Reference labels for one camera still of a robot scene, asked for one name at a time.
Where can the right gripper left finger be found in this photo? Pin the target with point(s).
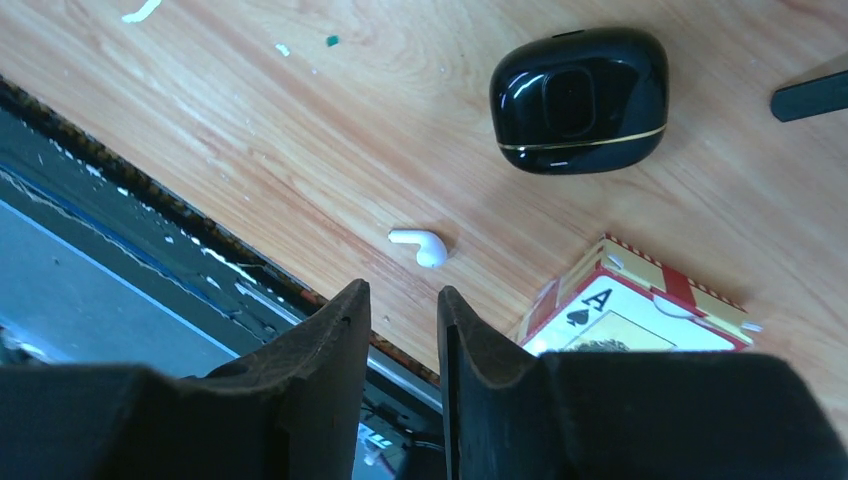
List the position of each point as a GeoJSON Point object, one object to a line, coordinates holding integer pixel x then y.
{"type": "Point", "coordinates": [289, 410]}

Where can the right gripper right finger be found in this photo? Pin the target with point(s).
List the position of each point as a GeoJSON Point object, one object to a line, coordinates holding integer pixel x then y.
{"type": "Point", "coordinates": [511, 415]}

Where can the black earbud charging case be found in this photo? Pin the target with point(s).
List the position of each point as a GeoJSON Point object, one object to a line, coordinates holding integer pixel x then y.
{"type": "Point", "coordinates": [582, 102]}

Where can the playing card box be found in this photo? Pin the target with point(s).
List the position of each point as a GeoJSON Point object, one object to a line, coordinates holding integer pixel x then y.
{"type": "Point", "coordinates": [618, 298]}

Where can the white earbud near cards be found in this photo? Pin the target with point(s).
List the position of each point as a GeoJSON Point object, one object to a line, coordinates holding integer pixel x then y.
{"type": "Point", "coordinates": [432, 251]}

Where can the small white plastic scrap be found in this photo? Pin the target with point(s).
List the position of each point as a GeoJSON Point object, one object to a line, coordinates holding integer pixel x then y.
{"type": "Point", "coordinates": [142, 13]}

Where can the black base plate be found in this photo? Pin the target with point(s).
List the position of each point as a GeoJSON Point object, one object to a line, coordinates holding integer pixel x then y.
{"type": "Point", "coordinates": [102, 265]}

